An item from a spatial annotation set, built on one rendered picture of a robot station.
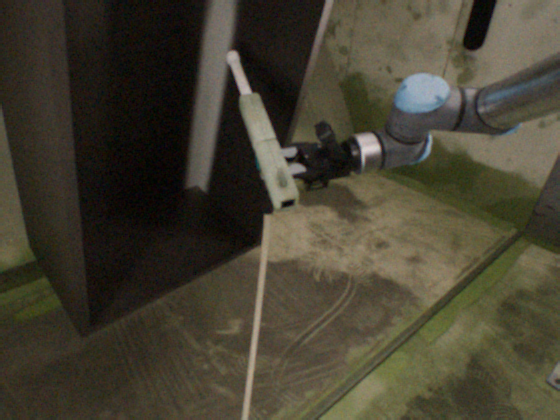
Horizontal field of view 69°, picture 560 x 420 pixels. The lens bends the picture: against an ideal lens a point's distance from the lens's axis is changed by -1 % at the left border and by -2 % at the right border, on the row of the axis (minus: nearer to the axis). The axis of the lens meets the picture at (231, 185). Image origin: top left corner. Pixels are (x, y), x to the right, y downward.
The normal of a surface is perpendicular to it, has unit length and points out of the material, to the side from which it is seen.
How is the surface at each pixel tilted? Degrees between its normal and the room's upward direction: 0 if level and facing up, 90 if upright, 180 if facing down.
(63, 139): 102
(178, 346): 0
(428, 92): 26
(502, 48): 90
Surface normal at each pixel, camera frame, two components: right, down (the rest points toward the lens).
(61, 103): 0.63, 0.55
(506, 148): -0.79, 0.28
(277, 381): 0.03, -0.88
